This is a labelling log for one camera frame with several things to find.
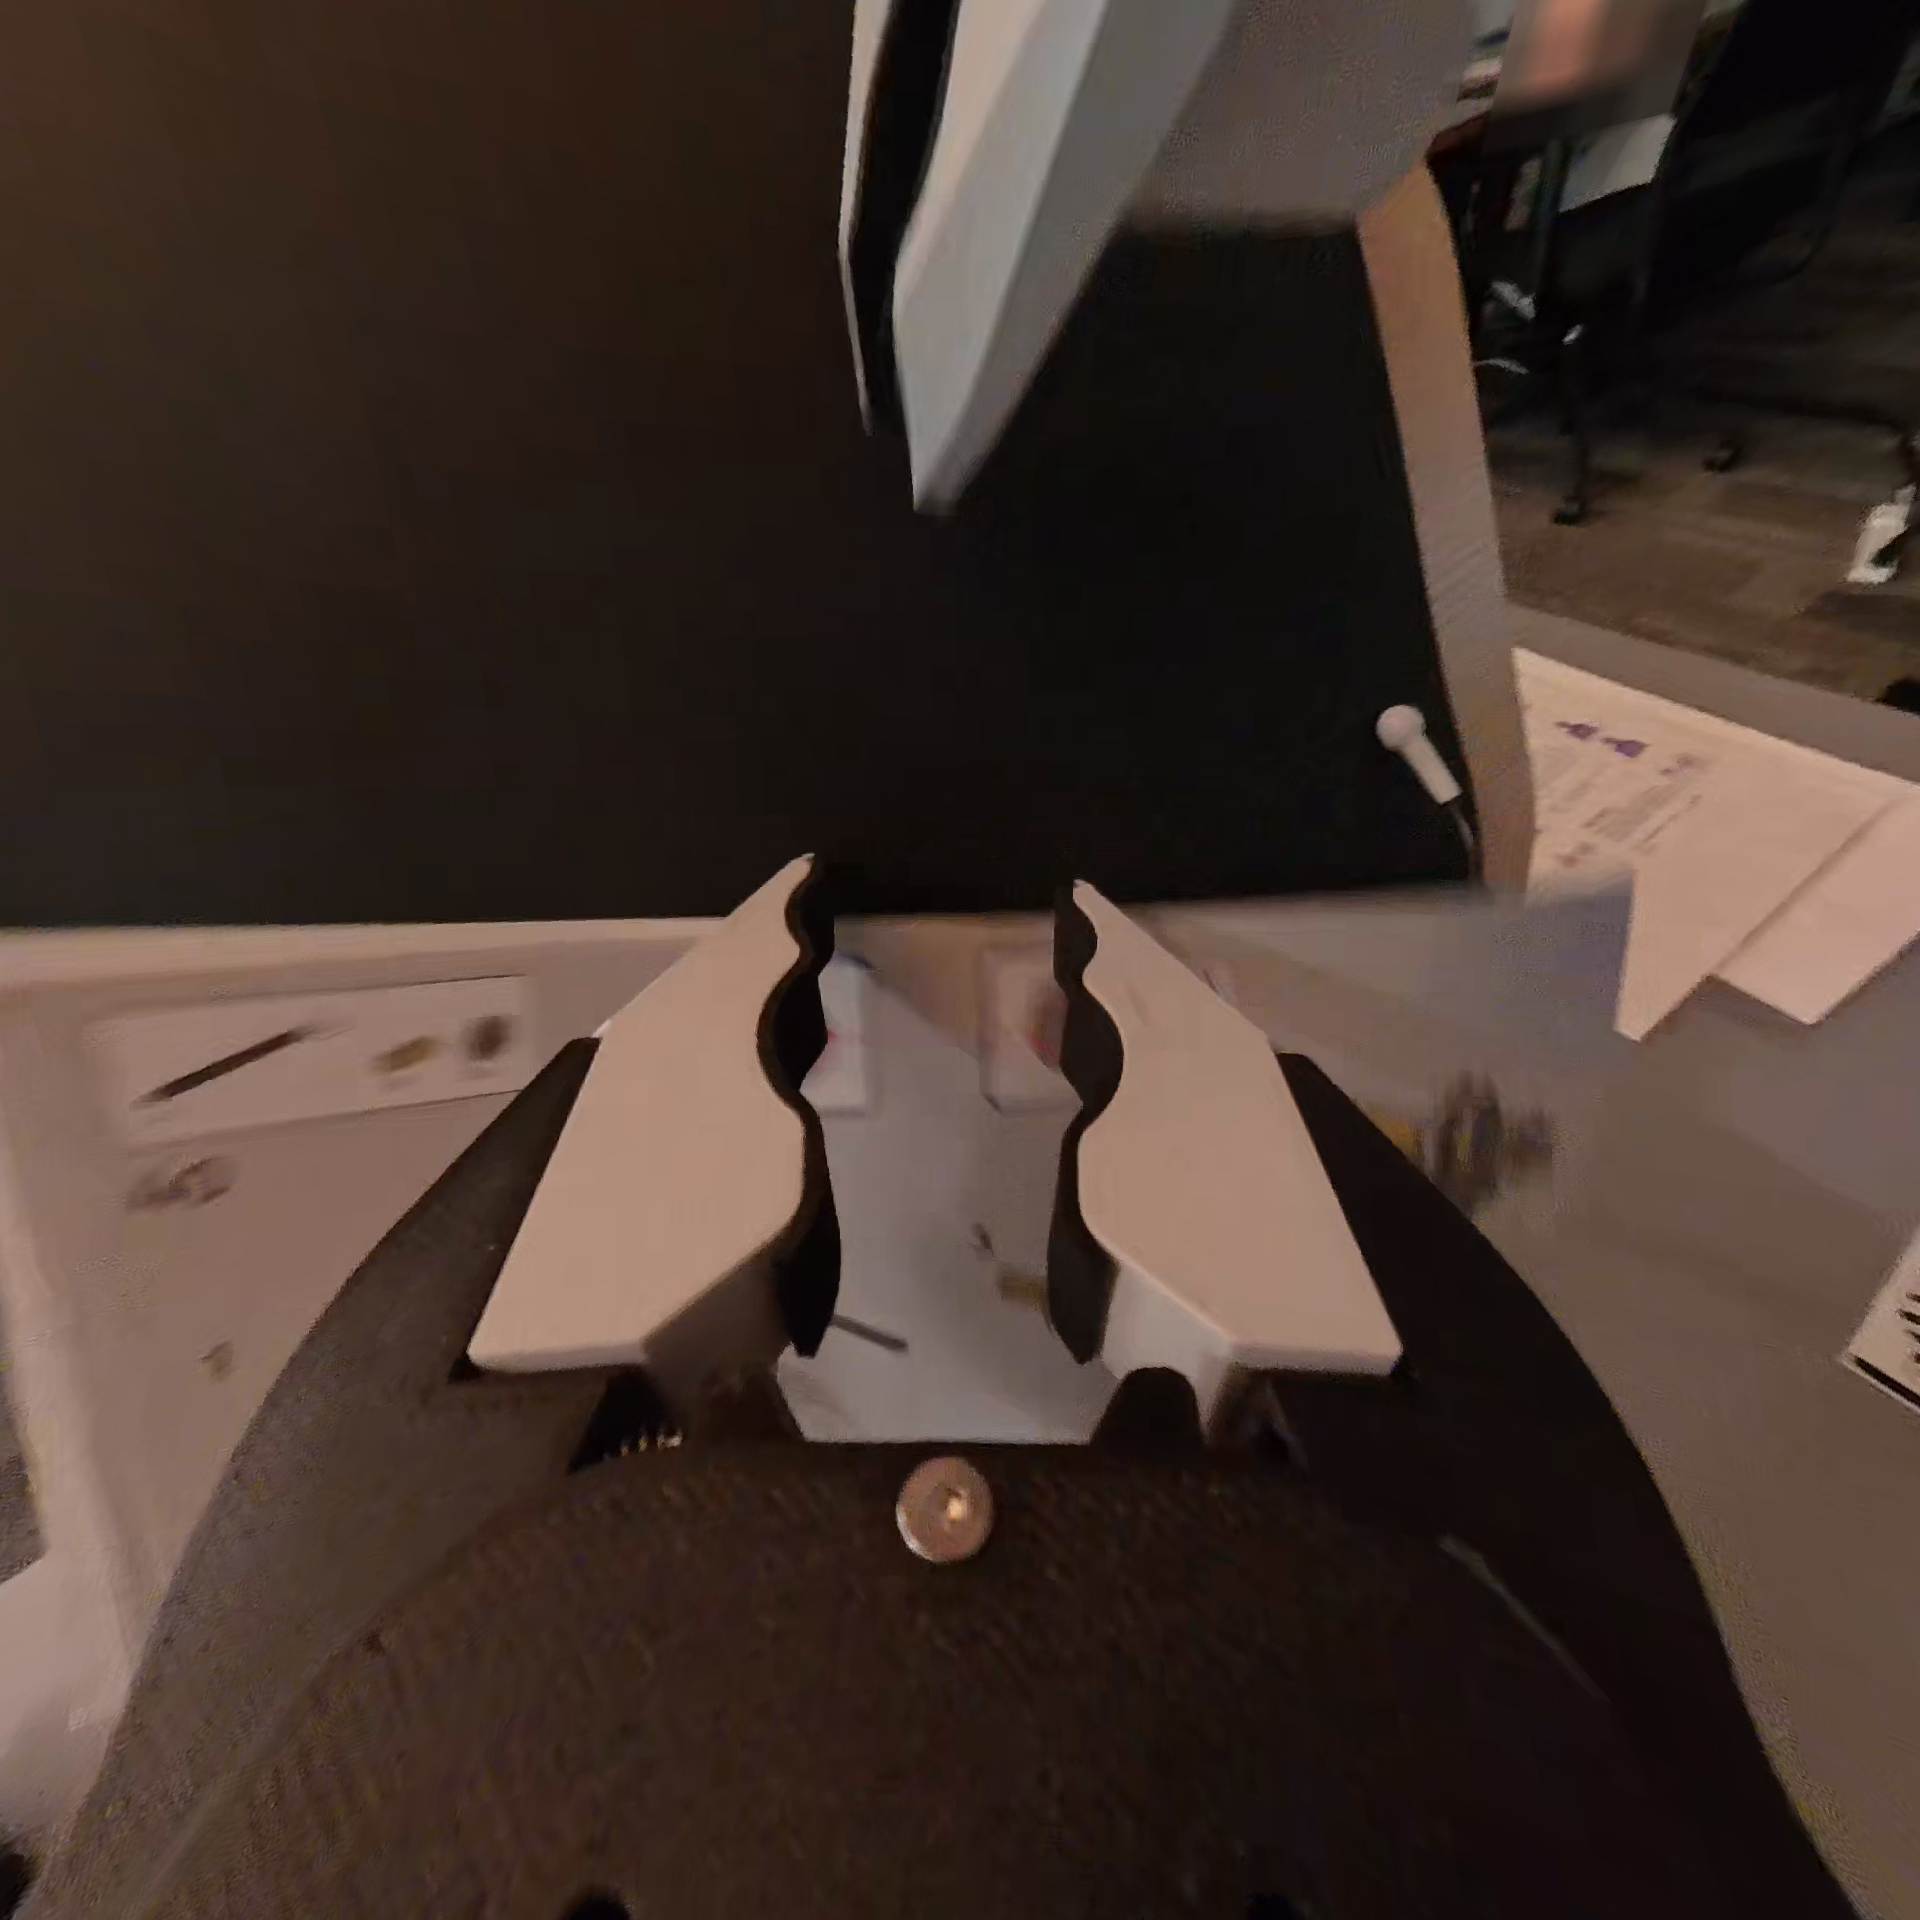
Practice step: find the white printed paper sheet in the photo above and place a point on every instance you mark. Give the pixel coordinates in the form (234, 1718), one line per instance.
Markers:
(1650, 780)

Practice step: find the black office chair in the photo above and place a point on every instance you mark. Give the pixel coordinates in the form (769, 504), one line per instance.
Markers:
(1588, 375)

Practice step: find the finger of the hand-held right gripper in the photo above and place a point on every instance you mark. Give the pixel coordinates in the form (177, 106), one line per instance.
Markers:
(1036, 181)

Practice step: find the white lego instruction booklet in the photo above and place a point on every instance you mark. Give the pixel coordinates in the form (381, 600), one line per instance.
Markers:
(930, 1245)

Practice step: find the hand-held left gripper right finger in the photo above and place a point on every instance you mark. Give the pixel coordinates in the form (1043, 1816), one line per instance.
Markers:
(1230, 1200)

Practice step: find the zebra striped sticker sheet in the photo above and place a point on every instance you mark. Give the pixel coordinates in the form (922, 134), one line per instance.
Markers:
(1892, 1335)

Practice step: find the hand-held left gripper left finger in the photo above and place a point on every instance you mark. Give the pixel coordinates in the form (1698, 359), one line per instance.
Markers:
(644, 1171)

